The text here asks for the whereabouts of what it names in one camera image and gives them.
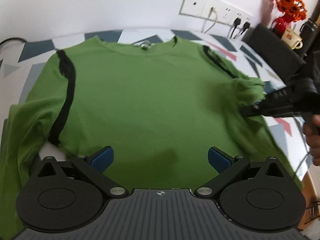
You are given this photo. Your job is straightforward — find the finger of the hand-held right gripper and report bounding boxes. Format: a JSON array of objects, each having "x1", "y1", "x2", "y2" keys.
[{"x1": 240, "y1": 100, "x2": 270, "y2": 118}]

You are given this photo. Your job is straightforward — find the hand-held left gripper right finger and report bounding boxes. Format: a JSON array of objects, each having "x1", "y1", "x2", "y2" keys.
[{"x1": 194, "y1": 146, "x2": 293, "y2": 199}]

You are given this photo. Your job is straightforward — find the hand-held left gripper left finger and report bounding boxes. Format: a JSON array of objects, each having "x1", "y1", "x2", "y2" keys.
[{"x1": 29, "y1": 145, "x2": 128, "y2": 199}]

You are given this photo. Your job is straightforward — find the green sweater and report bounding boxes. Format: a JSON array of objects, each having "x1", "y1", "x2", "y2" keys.
[{"x1": 0, "y1": 35, "x2": 304, "y2": 240}]

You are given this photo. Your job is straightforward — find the person's right hand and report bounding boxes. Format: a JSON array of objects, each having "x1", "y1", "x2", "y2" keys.
[{"x1": 303, "y1": 115, "x2": 320, "y2": 167}]

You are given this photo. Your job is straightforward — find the black cabinet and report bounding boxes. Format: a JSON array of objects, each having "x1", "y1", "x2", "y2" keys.
[{"x1": 242, "y1": 23, "x2": 316, "y2": 91}]

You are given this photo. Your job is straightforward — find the cream mug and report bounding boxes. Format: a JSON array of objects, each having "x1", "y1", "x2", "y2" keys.
[{"x1": 281, "y1": 27, "x2": 304, "y2": 50}]

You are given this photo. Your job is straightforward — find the black bottle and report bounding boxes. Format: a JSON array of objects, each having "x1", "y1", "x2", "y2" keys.
[{"x1": 299, "y1": 17, "x2": 320, "y2": 56}]

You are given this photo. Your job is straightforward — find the red vase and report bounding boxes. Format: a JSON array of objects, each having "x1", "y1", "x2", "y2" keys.
[{"x1": 272, "y1": 16, "x2": 292, "y2": 34}]

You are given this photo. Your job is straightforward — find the black power plug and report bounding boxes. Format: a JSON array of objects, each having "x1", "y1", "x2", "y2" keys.
[
  {"x1": 239, "y1": 21, "x2": 251, "y2": 39},
  {"x1": 230, "y1": 17, "x2": 241, "y2": 39}
]

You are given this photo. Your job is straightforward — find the orange artificial flowers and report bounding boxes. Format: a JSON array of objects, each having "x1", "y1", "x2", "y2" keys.
[{"x1": 271, "y1": 0, "x2": 308, "y2": 22}]

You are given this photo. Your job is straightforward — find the geometric patterned tablecloth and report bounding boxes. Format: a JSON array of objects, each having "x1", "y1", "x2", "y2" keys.
[{"x1": 0, "y1": 29, "x2": 311, "y2": 180}]

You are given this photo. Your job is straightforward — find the white wall cable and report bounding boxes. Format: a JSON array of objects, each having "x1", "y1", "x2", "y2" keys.
[{"x1": 204, "y1": 7, "x2": 218, "y2": 34}]

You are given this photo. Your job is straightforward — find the white wall socket panel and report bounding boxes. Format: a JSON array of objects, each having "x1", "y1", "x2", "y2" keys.
[{"x1": 179, "y1": 0, "x2": 254, "y2": 29}]

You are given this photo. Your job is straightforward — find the black looped cable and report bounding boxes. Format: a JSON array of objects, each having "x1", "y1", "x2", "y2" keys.
[{"x1": 0, "y1": 37, "x2": 27, "y2": 49}]

